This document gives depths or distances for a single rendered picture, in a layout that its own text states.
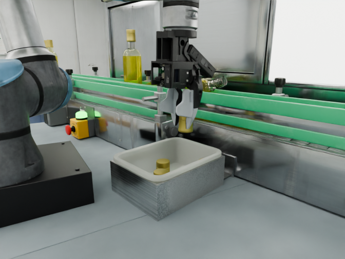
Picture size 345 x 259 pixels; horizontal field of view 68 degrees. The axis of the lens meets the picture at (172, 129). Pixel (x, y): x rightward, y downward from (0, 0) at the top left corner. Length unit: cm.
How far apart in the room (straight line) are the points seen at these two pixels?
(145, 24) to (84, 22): 607
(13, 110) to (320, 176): 62
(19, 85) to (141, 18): 82
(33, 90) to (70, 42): 649
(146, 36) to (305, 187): 93
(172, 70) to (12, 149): 34
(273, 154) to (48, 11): 663
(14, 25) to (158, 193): 48
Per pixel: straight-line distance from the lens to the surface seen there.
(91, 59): 729
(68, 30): 709
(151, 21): 124
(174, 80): 54
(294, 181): 65
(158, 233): 51
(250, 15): 87
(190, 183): 57
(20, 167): 58
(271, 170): 66
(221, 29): 93
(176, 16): 55
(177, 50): 56
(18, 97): 58
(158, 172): 58
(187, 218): 55
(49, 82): 66
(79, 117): 106
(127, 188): 59
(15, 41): 70
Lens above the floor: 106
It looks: 16 degrees down
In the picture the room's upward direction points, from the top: straight up
